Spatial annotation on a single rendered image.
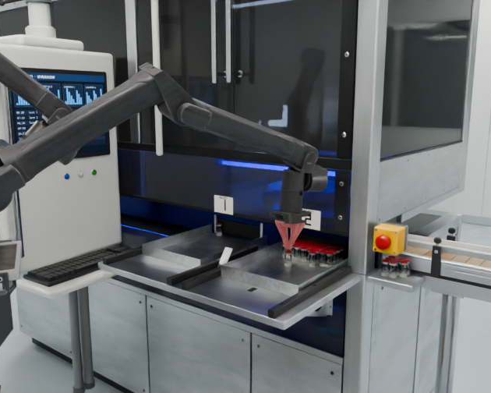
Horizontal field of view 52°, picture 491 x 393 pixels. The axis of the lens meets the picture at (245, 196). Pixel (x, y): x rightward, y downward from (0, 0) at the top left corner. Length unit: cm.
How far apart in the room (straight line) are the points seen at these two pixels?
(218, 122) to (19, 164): 40
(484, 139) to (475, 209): 78
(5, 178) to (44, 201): 93
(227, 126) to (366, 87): 48
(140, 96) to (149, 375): 157
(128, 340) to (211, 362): 49
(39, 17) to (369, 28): 110
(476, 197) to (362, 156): 475
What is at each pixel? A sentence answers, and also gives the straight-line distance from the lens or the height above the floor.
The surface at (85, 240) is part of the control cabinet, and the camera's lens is 198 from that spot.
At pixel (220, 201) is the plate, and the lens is 175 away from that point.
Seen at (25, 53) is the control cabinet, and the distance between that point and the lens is 181.
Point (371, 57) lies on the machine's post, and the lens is 143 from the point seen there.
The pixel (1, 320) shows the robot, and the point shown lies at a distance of 114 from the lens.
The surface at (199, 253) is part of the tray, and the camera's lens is 166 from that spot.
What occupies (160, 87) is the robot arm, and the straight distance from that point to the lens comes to 98.
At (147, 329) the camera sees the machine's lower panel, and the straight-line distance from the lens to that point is 223.
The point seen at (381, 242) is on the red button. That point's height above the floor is 100.
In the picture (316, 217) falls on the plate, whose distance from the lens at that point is 153.
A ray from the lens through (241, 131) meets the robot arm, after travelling 111.
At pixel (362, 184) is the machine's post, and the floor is 115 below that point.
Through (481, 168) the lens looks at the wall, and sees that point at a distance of 609.
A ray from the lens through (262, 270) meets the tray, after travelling 150.
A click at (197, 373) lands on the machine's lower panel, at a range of 208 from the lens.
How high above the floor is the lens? 138
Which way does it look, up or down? 11 degrees down
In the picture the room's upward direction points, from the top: straight up
